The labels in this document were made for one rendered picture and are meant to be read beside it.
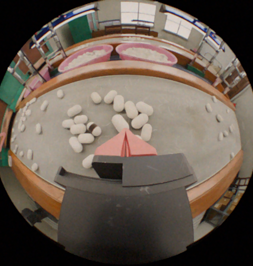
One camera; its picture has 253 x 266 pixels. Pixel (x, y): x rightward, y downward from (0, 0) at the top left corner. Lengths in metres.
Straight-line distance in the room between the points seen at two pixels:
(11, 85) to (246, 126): 5.37
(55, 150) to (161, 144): 0.23
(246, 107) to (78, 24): 5.89
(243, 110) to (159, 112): 4.40
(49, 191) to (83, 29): 2.99
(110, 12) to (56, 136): 5.21
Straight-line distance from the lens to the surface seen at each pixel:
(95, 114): 0.17
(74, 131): 0.16
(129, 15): 5.16
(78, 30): 3.00
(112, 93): 0.17
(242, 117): 4.47
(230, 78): 4.86
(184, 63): 0.68
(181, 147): 0.19
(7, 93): 0.99
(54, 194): 0.24
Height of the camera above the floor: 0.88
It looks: 76 degrees down
